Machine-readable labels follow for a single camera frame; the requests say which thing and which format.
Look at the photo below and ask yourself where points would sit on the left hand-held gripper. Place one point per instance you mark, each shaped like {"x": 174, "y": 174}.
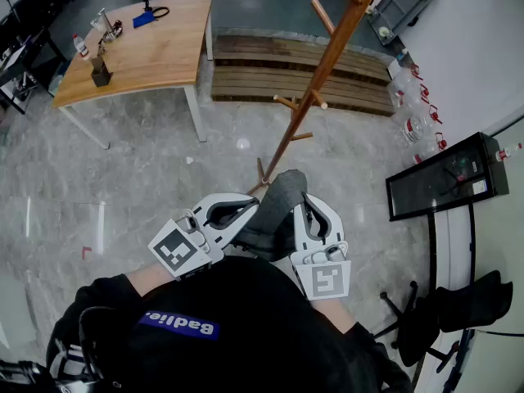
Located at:
{"x": 180, "y": 250}

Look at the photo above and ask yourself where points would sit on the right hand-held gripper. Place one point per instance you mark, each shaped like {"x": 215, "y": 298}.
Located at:
{"x": 325, "y": 278}

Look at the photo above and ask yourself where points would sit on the dark grey cloth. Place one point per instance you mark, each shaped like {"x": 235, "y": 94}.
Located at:
{"x": 282, "y": 195}

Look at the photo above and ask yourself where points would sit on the brown wooden coat rack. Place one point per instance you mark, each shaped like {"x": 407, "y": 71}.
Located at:
{"x": 327, "y": 60}

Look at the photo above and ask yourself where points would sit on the person's right forearm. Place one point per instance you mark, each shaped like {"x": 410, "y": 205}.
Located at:
{"x": 333, "y": 315}

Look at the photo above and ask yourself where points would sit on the person's left forearm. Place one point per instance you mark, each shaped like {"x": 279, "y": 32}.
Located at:
{"x": 151, "y": 278}

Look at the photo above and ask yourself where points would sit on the person's black shirt torso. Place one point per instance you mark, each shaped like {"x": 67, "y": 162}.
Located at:
{"x": 245, "y": 322}

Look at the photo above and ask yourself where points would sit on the wooden slatted pallet platform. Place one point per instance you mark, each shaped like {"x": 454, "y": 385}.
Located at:
{"x": 262, "y": 76}

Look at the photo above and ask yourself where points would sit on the cluster of clear water jugs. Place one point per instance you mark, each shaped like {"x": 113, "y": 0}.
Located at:
{"x": 411, "y": 105}

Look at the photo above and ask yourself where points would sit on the black office chair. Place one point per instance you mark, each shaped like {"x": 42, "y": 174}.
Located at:
{"x": 462, "y": 305}

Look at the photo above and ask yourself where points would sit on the wooden table with white legs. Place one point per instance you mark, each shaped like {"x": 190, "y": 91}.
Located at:
{"x": 155, "y": 55}

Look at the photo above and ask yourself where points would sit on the dark brown pen holder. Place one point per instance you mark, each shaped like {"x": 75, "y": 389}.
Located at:
{"x": 101, "y": 74}

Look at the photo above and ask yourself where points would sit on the small red capped bottle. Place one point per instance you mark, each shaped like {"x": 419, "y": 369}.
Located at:
{"x": 507, "y": 152}

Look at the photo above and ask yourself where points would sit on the blue box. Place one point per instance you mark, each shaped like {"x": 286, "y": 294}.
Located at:
{"x": 144, "y": 20}

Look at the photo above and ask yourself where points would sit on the clear plastic water bottle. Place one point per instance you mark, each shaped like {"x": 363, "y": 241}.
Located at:
{"x": 82, "y": 48}

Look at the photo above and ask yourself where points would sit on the grey platform trolley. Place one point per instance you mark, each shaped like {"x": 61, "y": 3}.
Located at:
{"x": 403, "y": 6}

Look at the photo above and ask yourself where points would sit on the black desk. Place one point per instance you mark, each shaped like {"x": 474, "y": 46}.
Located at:
{"x": 24, "y": 51}

